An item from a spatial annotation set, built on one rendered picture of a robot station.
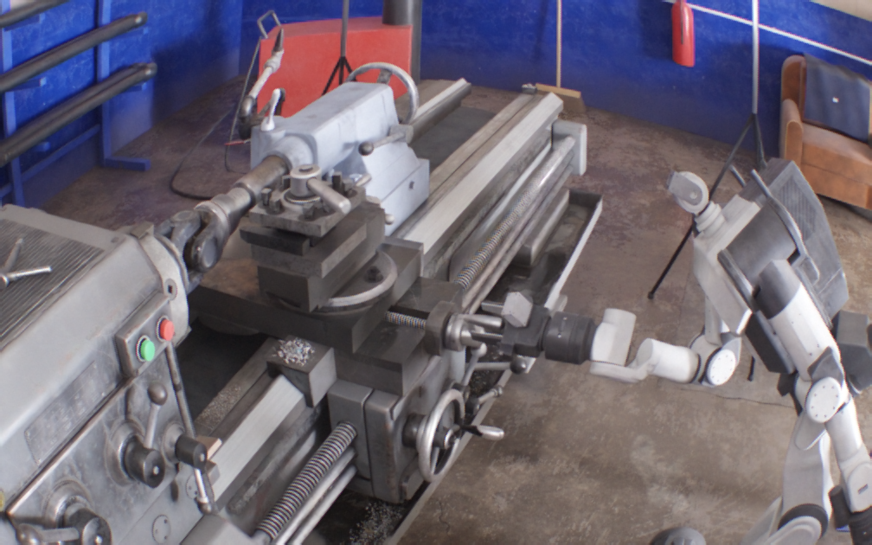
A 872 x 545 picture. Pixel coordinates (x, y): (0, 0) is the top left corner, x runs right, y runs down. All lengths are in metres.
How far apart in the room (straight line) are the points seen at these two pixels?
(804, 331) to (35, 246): 1.20
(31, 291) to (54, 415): 0.19
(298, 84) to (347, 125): 2.74
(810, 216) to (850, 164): 3.63
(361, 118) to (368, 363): 0.62
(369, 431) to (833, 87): 4.07
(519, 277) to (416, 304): 1.10
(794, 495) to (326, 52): 3.72
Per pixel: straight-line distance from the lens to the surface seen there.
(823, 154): 4.99
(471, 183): 2.44
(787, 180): 1.40
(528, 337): 1.64
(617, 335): 1.62
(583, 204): 3.41
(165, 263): 1.43
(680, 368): 1.70
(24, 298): 1.08
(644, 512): 2.61
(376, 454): 1.77
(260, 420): 1.59
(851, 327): 1.52
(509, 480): 2.71
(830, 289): 1.45
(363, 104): 2.10
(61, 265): 1.13
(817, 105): 5.21
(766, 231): 1.23
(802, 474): 1.67
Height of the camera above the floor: 1.82
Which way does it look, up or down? 29 degrees down
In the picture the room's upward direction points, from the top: 1 degrees clockwise
